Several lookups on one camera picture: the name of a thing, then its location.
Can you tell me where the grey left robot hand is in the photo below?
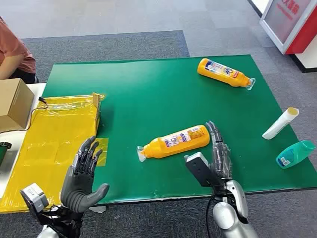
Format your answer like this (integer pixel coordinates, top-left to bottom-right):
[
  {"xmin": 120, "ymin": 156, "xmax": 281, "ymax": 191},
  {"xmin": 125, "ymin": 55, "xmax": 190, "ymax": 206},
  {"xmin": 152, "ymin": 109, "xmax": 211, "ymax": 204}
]
[{"xmin": 60, "ymin": 136, "xmax": 110, "ymax": 214}]

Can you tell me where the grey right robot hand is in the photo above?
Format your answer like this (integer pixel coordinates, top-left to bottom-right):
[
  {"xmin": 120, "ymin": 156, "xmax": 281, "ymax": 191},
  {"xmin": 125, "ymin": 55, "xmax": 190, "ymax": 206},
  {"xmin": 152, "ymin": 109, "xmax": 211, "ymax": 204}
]
[{"xmin": 205, "ymin": 120, "xmax": 233, "ymax": 180}]

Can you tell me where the orange bottle with clear cap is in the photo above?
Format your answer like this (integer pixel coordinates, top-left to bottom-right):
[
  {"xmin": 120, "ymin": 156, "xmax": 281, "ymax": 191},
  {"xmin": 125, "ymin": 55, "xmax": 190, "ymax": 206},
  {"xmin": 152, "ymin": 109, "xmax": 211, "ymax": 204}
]
[
  {"xmin": 197, "ymin": 58, "xmax": 256, "ymax": 91},
  {"xmin": 137, "ymin": 124, "xmax": 211, "ymax": 163}
]

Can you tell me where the white tube bottle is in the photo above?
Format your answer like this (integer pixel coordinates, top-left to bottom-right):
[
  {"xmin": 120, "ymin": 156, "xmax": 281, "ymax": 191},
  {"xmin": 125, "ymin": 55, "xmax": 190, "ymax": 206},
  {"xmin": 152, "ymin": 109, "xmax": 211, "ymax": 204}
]
[{"xmin": 262, "ymin": 107, "xmax": 300, "ymax": 141}]

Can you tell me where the teal bottle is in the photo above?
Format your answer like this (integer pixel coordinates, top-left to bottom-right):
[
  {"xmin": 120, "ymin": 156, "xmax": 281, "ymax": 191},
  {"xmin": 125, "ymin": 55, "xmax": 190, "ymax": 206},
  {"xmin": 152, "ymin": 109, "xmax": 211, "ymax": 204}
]
[{"xmin": 275, "ymin": 140, "xmax": 317, "ymax": 170}]

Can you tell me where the yellow plastic-wrapped box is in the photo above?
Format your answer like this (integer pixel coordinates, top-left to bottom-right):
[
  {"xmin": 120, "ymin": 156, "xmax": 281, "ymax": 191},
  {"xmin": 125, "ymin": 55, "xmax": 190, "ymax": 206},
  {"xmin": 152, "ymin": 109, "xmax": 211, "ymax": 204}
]
[{"xmin": 0, "ymin": 93, "xmax": 109, "ymax": 214}]

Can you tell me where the white side table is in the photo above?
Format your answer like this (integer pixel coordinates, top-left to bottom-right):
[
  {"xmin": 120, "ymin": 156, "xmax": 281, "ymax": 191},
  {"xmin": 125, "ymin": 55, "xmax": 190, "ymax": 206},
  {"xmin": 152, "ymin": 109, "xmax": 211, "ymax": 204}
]
[{"xmin": 0, "ymin": 82, "xmax": 47, "ymax": 199}]

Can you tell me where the dark green round object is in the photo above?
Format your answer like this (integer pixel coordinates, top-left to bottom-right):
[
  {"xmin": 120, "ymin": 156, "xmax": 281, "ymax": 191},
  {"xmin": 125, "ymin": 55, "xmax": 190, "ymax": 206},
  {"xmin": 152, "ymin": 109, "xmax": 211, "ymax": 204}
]
[{"xmin": 0, "ymin": 142, "xmax": 12, "ymax": 167}]

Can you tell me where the green table mat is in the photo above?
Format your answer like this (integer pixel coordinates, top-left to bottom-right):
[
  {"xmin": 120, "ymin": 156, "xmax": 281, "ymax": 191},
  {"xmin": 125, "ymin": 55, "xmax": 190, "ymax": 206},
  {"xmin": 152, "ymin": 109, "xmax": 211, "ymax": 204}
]
[{"xmin": 42, "ymin": 54, "xmax": 317, "ymax": 205}]

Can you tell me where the brown cardboard box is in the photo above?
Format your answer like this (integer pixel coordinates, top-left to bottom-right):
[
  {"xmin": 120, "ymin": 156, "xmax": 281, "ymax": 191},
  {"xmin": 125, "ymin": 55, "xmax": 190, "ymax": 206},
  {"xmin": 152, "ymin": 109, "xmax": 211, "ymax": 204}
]
[{"xmin": 0, "ymin": 78, "xmax": 35, "ymax": 133}]

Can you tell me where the person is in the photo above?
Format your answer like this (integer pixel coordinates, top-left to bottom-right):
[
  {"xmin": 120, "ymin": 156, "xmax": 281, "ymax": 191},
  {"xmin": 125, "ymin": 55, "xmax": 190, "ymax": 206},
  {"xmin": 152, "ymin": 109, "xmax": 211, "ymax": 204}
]
[{"xmin": 0, "ymin": 16, "xmax": 40, "ymax": 85}]

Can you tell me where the red and white sign stand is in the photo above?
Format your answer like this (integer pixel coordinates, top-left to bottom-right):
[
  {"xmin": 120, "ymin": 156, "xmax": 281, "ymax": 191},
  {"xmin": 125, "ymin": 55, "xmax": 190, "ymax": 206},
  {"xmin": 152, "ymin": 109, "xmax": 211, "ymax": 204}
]
[{"xmin": 259, "ymin": 0, "xmax": 317, "ymax": 56}]

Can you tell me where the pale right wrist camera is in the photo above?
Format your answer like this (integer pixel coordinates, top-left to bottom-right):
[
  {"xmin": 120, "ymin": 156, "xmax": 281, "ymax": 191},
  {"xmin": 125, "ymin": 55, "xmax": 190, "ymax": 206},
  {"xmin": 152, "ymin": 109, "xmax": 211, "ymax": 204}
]
[{"xmin": 184, "ymin": 151, "xmax": 218, "ymax": 188}]

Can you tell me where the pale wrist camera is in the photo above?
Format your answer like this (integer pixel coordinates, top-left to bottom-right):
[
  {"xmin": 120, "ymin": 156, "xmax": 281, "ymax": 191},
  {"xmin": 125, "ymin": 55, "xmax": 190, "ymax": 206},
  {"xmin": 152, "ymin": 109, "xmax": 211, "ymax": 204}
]
[
  {"xmin": 184, "ymin": 151, "xmax": 218, "ymax": 188},
  {"xmin": 20, "ymin": 183, "xmax": 49, "ymax": 214}
]

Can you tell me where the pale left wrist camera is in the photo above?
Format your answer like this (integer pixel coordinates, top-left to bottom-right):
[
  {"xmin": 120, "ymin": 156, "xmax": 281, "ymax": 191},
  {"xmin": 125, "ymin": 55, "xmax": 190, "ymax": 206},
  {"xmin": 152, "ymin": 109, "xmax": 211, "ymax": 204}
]
[{"xmin": 20, "ymin": 183, "xmax": 49, "ymax": 214}]

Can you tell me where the black cable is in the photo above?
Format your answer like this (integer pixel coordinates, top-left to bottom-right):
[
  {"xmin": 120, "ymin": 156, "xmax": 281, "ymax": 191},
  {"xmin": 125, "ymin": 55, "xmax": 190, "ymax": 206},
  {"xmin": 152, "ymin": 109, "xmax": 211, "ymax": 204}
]
[{"xmin": 0, "ymin": 96, "xmax": 49, "ymax": 135}]

